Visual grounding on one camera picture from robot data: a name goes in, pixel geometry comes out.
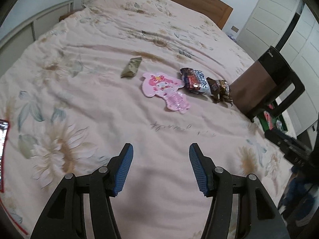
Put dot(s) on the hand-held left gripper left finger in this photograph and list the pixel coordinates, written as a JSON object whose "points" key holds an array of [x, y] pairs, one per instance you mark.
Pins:
{"points": [[123, 171]]}

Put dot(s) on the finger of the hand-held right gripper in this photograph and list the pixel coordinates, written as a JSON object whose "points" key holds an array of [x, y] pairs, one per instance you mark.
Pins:
{"points": [[274, 138], [286, 137]]}

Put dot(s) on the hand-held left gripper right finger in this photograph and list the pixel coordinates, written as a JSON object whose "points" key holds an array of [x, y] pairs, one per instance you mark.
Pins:
{"points": [[199, 169]]}

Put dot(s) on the green tray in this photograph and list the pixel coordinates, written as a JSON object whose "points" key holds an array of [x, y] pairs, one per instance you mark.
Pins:
{"points": [[284, 124]]}

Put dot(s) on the dark brown chocolate packet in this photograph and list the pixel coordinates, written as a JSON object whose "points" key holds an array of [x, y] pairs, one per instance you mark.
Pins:
{"points": [[220, 89]]}

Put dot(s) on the brown white cookie packet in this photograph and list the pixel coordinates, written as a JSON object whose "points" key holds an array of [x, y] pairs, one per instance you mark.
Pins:
{"points": [[197, 81]]}

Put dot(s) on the pink cartoon character packet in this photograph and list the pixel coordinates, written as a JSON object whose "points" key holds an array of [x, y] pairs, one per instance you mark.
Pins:
{"points": [[162, 87]]}

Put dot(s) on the olive green snack packet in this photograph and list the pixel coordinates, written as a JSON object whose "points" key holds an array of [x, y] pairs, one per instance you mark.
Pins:
{"points": [[130, 67]]}

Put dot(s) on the person's right hand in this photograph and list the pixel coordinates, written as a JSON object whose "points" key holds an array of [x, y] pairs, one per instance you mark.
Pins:
{"points": [[299, 191]]}

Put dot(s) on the brown black electric kettle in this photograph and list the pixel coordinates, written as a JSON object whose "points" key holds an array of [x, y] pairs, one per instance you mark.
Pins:
{"points": [[251, 89]]}

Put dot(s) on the small bedside clutter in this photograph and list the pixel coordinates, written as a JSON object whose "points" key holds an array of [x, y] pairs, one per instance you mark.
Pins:
{"points": [[231, 36]]}

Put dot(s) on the smartphone in red case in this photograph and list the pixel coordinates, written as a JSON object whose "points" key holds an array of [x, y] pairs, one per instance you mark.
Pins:
{"points": [[3, 142]]}

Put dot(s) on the white wardrobe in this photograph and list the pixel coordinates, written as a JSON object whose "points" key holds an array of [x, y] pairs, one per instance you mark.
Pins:
{"points": [[269, 12]]}

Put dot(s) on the wooden headboard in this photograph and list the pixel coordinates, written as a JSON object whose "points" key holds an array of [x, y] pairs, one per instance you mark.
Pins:
{"points": [[211, 12]]}

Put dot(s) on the wooden nightstand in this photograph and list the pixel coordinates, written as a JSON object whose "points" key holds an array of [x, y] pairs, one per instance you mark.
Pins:
{"points": [[66, 15]]}

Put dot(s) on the white slatted cabinet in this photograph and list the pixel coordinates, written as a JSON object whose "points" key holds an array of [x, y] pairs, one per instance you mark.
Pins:
{"points": [[20, 27]]}

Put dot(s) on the wall switch plate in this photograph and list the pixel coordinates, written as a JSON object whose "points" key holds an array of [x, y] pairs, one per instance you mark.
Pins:
{"points": [[234, 28]]}

